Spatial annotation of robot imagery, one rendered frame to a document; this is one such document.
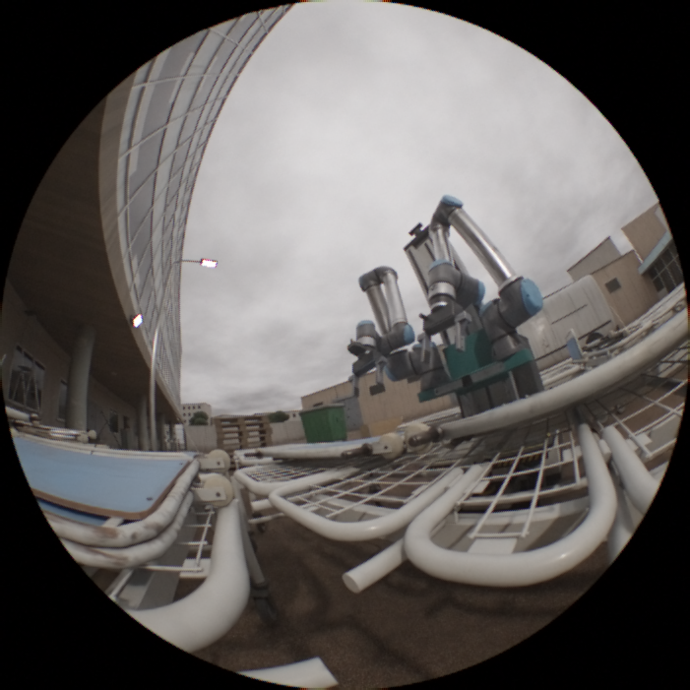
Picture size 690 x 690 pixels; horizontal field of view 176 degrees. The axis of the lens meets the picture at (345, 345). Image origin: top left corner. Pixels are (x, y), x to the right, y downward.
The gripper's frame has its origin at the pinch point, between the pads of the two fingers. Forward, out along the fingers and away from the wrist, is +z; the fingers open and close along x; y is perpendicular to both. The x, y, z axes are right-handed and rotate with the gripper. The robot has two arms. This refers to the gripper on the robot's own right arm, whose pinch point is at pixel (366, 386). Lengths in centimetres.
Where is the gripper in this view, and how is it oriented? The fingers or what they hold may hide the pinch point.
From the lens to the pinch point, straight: 86.6
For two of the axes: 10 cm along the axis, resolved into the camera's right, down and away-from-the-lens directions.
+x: -6.3, 4.9, 6.0
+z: -0.4, 7.5, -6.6
